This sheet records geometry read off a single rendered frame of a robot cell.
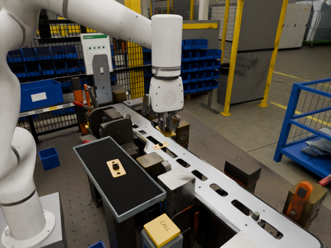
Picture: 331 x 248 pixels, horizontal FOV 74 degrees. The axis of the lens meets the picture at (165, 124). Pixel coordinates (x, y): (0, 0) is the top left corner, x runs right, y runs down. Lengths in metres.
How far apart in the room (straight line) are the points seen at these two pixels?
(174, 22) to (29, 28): 0.41
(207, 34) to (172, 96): 3.13
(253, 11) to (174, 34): 3.33
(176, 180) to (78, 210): 0.67
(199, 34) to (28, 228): 3.25
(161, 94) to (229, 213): 0.44
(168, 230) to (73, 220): 0.76
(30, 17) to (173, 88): 0.42
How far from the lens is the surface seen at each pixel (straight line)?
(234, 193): 0.88
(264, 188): 1.42
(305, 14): 13.28
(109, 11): 0.62
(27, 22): 0.77
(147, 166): 0.83
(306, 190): 0.83
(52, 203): 1.21
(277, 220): 0.84
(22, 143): 0.91
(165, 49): 0.62
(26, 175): 0.96
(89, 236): 1.15
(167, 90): 0.65
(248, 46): 3.96
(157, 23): 0.62
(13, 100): 0.79
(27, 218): 1.02
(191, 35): 3.60
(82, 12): 0.64
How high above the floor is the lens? 1.58
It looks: 26 degrees down
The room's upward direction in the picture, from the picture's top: straight up
